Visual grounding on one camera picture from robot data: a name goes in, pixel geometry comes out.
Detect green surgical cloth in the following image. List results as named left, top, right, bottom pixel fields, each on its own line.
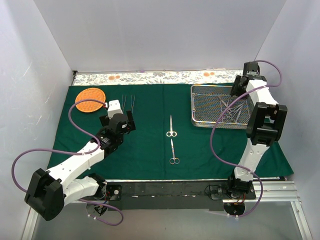
left=42, top=81, right=295, bottom=181

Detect metal mesh instrument tray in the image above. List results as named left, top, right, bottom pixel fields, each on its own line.
left=190, top=84, right=254, bottom=130

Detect steel tweezers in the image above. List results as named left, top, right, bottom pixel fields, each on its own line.
left=121, top=94, right=127, bottom=112
left=130, top=95, right=136, bottom=113

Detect steel surgical scissors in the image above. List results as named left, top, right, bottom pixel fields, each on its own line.
left=166, top=115, right=178, bottom=137
left=169, top=139, right=180, bottom=165

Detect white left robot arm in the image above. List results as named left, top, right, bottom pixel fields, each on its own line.
left=24, top=110, right=136, bottom=221

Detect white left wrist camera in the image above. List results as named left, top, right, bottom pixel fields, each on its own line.
left=107, top=99, right=123, bottom=119

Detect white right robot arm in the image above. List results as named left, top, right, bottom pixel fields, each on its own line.
left=226, top=61, right=288, bottom=199

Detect floral patterned table mat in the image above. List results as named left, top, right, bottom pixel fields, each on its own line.
left=73, top=69, right=242, bottom=86

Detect steel surgical forceps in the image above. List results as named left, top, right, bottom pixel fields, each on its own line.
left=218, top=96, right=244, bottom=123

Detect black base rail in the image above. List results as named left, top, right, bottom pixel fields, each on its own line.
left=96, top=179, right=256, bottom=211

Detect round woven bamboo tray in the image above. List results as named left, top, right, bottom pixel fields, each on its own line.
left=75, top=87, right=106, bottom=113

